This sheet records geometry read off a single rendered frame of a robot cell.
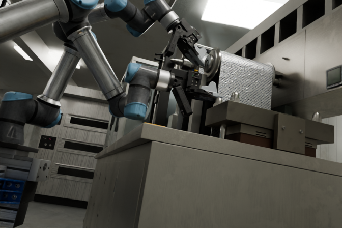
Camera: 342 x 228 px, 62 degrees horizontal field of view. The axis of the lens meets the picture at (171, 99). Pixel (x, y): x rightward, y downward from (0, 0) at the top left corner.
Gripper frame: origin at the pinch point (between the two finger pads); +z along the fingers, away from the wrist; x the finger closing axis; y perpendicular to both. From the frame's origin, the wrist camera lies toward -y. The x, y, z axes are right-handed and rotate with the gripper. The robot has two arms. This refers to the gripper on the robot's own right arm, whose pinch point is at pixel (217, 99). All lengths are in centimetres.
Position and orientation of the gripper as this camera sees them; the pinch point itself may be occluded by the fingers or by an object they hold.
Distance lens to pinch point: 108.7
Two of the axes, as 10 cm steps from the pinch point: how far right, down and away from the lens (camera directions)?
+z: 9.4, 2.2, 2.5
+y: 1.5, -9.5, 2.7
